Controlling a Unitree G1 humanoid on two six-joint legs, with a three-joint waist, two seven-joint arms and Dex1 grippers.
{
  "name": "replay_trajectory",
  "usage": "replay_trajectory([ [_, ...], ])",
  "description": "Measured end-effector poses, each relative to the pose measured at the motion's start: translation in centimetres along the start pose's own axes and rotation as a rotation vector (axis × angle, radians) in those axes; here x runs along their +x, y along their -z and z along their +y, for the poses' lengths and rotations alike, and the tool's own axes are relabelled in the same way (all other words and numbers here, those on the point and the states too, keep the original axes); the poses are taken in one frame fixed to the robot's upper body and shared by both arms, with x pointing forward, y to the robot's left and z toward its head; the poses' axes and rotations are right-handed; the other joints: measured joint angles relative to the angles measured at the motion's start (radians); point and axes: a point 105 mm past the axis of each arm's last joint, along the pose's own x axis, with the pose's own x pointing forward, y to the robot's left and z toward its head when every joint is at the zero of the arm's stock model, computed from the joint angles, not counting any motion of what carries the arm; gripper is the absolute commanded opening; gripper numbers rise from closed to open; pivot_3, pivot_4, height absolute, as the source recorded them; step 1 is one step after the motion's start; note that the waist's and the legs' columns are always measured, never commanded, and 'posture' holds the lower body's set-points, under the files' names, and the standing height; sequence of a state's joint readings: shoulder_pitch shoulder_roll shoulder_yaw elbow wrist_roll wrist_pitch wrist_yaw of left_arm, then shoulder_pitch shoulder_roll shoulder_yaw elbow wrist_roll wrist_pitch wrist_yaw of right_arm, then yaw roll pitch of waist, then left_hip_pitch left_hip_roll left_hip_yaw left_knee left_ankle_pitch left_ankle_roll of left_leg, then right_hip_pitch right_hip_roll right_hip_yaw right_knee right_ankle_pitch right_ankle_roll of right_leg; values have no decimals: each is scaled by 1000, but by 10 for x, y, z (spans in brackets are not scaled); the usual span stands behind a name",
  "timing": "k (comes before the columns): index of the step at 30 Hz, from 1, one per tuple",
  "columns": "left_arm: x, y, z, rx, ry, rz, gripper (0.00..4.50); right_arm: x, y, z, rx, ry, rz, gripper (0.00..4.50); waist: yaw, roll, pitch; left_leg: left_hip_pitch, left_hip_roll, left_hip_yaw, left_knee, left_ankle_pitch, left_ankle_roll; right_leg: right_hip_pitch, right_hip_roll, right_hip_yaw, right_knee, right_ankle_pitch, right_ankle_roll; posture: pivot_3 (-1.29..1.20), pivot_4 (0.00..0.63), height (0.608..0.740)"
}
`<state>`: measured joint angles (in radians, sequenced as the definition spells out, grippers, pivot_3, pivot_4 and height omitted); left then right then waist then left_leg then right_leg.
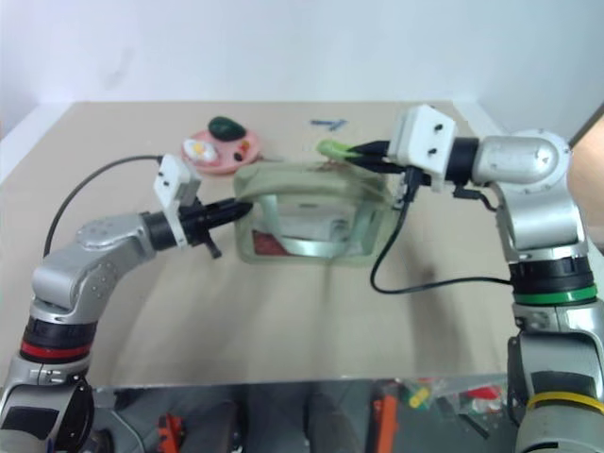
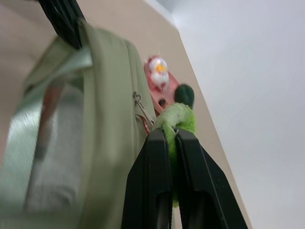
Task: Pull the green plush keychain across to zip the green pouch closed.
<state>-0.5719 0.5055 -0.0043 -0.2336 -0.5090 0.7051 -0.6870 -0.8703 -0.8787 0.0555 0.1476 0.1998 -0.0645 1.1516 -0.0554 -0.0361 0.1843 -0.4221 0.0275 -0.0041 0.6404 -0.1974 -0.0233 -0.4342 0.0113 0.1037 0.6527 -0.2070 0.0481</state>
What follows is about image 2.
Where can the light green zip pouch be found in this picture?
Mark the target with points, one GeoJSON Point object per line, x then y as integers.
{"type": "Point", "coordinates": [107, 124]}

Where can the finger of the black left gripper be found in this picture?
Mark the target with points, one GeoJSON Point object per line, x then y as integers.
{"type": "Point", "coordinates": [64, 21]}

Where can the white and red toy figure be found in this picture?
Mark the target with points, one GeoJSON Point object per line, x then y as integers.
{"type": "Point", "coordinates": [158, 75]}

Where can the small dark round item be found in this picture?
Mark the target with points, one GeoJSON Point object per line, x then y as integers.
{"type": "Point", "coordinates": [163, 102]}

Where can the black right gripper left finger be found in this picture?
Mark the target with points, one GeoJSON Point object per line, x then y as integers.
{"type": "Point", "coordinates": [147, 171]}

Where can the red santa figure toy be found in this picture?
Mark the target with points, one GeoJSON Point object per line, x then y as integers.
{"type": "Point", "coordinates": [170, 92]}

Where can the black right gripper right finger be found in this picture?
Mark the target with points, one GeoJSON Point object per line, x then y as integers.
{"type": "Point", "coordinates": [202, 181]}

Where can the dark green round plush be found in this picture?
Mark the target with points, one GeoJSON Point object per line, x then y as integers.
{"type": "Point", "coordinates": [184, 94]}

